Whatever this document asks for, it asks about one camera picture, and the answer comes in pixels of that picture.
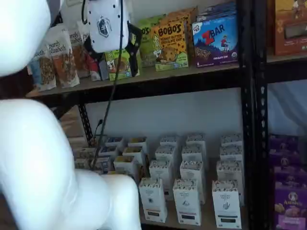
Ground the green oatmeal box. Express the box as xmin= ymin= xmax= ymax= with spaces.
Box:
xmin=74 ymin=158 xmax=93 ymax=170

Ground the white box yellow strip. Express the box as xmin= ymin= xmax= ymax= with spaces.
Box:
xmin=149 ymin=159 xmax=174 ymax=201
xmin=155 ymin=145 xmax=178 ymax=168
xmin=160 ymin=135 xmax=180 ymax=149
xmin=138 ymin=177 xmax=168 ymax=223

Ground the yellow Bobo's peanut butter box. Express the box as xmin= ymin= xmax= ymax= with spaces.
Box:
xmin=167 ymin=6 xmax=199 ymax=66
xmin=150 ymin=20 xmax=189 ymax=72

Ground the black plug with cord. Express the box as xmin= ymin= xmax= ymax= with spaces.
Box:
xmin=94 ymin=118 xmax=104 ymax=148

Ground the purple ZBar box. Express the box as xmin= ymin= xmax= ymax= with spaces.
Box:
xmin=196 ymin=1 xmax=237 ymax=23
xmin=191 ymin=15 xmax=240 ymax=68

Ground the dark brown furniture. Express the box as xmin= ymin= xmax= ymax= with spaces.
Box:
xmin=0 ymin=69 xmax=33 ymax=99

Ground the white box pink strip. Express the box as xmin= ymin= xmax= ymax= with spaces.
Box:
xmin=186 ymin=133 xmax=206 ymax=148
xmin=179 ymin=160 xmax=206 ymax=204
xmin=172 ymin=178 xmax=201 ymax=226
xmin=181 ymin=145 xmax=207 ymax=168

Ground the purely elizabeth granola bag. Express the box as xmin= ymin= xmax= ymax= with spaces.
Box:
xmin=68 ymin=25 xmax=91 ymax=79

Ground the granola bag red label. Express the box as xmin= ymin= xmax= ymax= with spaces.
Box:
xmin=81 ymin=31 xmax=101 ymax=82

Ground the granola bag blue label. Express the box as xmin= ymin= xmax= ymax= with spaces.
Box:
xmin=26 ymin=43 xmax=58 ymax=92

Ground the translucent plastic sheet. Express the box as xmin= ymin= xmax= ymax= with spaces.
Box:
xmin=267 ymin=80 xmax=307 ymax=136

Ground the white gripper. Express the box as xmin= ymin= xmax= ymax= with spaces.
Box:
xmin=83 ymin=0 xmax=142 ymax=78

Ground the white yellow purely elizabeth box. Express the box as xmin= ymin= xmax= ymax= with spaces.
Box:
xmin=122 ymin=147 xmax=144 ymax=160
xmin=128 ymin=137 xmax=147 ymax=149
xmin=113 ymin=155 xmax=139 ymax=177

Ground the blue flax oatmeal box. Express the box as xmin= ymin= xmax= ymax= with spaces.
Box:
xmin=105 ymin=137 xmax=124 ymax=147
xmin=94 ymin=155 xmax=113 ymax=174

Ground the purple Annie's box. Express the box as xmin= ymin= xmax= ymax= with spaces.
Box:
xmin=268 ymin=134 xmax=300 ymax=154
xmin=270 ymin=150 xmax=307 ymax=168
xmin=273 ymin=165 xmax=307 ymax=190
xmin=274 ymin=186 xmax=307 ymax=230

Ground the black metal shelf unit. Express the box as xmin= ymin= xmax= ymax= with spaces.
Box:
xmin=24 ymin=0 xmax=255 ymax=230
xmin=253 ymin=0 xmax=307 ymax=230

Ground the orange cardboard box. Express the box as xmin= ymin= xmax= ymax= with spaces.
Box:
xmin=274 ymin=0 xmax=307 ymax=56

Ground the white box dark green strip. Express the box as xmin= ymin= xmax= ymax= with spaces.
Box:
xmin=216 ymin=160 xmax=244 ymax=207
xmin=220 ymin=134 xmax=243 ymax=147
xmin=219 ymin=145 xmax=243 ymax=162
xmin=211 ymin=180 xmax=242 ymax=229

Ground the green Bobo's apple pie box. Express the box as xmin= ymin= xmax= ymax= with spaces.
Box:
xmin=104 ymin=47 xmax=141 ymax=81
xmin=138 ymin=14 xmax=168 ymax=68

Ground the granola bag orange label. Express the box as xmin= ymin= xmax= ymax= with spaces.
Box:
xmin=45 ymin=25 xmax=80 ymax=89

